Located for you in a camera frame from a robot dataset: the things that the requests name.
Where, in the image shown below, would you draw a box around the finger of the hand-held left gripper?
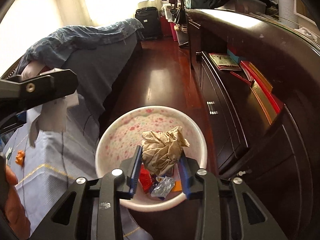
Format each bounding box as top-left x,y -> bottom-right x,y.
0,68 -> 78,111
0,111 -> 27,136

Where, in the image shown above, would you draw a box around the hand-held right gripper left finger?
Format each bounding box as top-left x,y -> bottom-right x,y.
29,145 -> 143,240

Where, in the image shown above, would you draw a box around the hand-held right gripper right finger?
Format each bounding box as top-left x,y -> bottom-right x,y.
178,154 -> 288,240

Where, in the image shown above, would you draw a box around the red plastic wrapper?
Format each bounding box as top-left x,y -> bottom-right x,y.
138,166 -> 154,193

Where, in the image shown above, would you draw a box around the brown paper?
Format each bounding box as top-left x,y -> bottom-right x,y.
141,126 -> 190,177

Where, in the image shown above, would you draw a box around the white floral basin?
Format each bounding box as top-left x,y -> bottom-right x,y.
95,106 -> 208,212

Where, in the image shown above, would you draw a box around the person's left hand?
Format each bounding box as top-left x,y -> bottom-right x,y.
3,165 -> 31,238

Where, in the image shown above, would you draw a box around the silver foil wrapper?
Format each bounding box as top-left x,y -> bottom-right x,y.
150,176 -> 176,201

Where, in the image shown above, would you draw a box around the small orange wrapper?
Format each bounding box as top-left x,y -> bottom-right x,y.
15,150 -> 26,166

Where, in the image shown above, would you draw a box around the grey bed skirt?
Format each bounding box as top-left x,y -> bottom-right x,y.
62,34 -> 141,121

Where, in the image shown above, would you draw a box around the blue patterned duvet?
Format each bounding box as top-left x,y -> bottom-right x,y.
18,18 -> 145,68

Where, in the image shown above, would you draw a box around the blue striped sheet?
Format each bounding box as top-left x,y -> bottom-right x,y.
0,90 -> 153,240

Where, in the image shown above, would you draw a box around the dark wooden dresser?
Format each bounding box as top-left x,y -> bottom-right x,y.
184,7 -> 320,240

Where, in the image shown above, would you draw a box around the sheer window curtain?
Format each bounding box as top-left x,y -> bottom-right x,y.
50,0 -> 161,28

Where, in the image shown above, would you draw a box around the gold flat box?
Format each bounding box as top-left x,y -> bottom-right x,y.
248,62 -> 275,126

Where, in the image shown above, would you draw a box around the red and gold books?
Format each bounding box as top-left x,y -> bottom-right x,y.
239,61 -> 282,116

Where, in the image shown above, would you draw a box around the black suitcase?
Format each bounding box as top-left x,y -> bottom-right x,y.
135,6 -> 163,41

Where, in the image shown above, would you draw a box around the green cover book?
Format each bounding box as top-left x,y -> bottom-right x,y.
208,53 -> 241,71

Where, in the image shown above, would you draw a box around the red storage box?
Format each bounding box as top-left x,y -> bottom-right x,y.
160,14 -> 181,42

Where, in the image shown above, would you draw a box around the clear plastic box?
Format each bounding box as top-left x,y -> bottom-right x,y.
219,0 -> 267,15

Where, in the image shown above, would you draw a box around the white crumpled cloth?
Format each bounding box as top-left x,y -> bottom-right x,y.
297,27 -> 320,43

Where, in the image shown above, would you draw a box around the white perforated appliance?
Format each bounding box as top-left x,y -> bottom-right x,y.
277,0 -> 301,28

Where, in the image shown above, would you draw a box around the metal drawer handle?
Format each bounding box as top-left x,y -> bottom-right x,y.
207,101 -> 218,115

